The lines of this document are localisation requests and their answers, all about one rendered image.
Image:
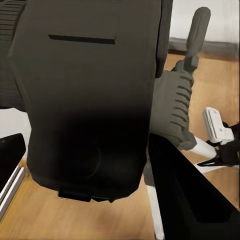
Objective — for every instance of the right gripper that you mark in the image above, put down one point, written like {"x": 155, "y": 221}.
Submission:
{"x": 227, "y": 152}

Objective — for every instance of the fixed window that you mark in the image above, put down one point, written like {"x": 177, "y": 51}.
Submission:
{"x": 13, "y": 196}

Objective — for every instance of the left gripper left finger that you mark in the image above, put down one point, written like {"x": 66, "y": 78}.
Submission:
{"x": 12, "y": 149}

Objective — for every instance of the bed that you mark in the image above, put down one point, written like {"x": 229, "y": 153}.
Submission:
{"x": 223, "y": 31}

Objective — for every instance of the digital camera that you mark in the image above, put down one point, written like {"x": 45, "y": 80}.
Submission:
{"x": 84, "y": 71}

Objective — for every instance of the camera tripod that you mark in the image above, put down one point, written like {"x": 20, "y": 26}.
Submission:
{"x": 170, "y": 112}

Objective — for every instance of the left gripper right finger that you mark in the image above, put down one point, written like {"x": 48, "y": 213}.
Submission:
{"x": 191, "y": 207}

